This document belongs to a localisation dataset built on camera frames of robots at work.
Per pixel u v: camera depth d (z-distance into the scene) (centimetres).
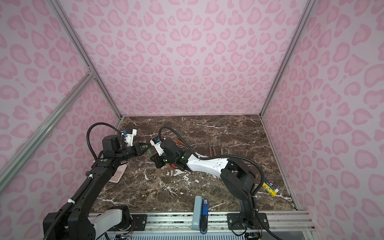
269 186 83
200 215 73
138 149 69
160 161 72
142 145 76
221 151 98
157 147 72
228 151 98
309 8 69
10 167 51
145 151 75
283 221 75
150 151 78
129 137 73
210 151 98
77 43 80
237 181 47
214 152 98
